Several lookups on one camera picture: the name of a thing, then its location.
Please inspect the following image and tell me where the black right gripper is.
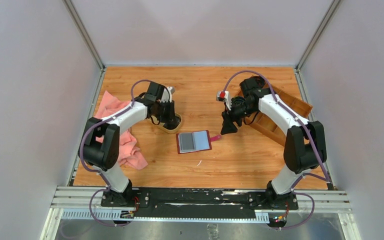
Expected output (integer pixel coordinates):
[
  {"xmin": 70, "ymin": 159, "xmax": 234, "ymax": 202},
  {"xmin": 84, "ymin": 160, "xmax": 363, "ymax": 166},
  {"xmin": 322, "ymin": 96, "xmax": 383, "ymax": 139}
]
[{"xmin": 221, "ymin": 101, "xmax": 257, "ymax": 135}]

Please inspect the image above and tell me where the oval wooden tray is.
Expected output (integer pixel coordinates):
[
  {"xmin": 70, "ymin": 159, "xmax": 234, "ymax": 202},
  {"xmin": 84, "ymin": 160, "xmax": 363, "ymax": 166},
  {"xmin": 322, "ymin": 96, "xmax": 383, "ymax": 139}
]
[{"xmin": 150, "ymin": 112, "xmax": 183, "ymax": 134}]

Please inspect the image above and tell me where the grey credit card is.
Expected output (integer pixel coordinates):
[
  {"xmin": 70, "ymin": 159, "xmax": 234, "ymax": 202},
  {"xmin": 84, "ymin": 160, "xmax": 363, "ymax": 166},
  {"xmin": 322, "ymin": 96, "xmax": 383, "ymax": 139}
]
[{"xmin": 179, "ymin": 132, "xmax": 195, "ymax": 152}]

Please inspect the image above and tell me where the red leather card holder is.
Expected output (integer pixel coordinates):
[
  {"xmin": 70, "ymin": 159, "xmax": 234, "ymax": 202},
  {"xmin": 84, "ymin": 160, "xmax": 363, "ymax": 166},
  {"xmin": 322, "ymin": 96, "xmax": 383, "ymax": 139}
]
[{"xmin": 176, "ymin": 130, "xmax": 222, "ymax": 154}]

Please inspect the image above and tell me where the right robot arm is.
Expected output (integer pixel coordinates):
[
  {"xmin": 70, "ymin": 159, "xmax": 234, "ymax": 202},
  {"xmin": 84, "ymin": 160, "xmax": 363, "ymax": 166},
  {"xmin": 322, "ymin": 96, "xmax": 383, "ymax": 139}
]
[{"xmin": 216, "ymin": 76, "xmax": 330, "ymax": 209}]

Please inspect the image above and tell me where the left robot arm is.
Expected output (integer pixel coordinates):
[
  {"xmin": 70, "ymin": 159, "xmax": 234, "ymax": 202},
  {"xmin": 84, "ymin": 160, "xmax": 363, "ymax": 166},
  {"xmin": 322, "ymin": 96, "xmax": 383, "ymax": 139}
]
[{"xmin": 78, "ymin": 81, "xmax": 182, "ymax": 207}]

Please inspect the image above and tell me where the wooden compartment organizer tray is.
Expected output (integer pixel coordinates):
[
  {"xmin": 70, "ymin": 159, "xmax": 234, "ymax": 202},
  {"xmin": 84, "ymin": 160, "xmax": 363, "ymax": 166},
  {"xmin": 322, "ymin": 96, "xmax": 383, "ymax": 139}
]
[{"xmin": 244, "ymin": 86, "xmax": 313, "ymax": 146}]

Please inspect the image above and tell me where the pink cloth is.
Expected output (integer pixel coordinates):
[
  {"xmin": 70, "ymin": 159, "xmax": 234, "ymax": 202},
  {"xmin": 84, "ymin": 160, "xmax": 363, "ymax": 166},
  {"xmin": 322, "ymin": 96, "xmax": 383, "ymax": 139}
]
[{"xmin": 93, "ymin": 91, "xmax": 148, "ymax": 170}]

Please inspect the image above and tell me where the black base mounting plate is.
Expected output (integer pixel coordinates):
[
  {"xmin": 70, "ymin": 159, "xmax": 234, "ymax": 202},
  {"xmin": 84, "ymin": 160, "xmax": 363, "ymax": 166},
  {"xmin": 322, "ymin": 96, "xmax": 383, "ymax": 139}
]
[{"xmin": 100, "ymin": 187, "xmax": 298, "ymax": 220}]

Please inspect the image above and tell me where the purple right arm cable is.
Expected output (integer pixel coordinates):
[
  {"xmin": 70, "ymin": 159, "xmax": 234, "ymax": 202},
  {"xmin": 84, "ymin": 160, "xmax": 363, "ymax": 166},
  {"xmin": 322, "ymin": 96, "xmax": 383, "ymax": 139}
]
[{"xmin": 223, "ymin": 69, "xmax": 332, "ymax": 231}]

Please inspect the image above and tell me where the aluminium frame rail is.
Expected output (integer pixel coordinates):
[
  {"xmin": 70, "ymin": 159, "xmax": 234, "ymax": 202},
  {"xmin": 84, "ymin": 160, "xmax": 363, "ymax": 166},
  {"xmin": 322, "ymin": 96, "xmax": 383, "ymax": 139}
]
[{"xmin": 50, "ymin": 186, "xmax": 352, "ymax": 224}]

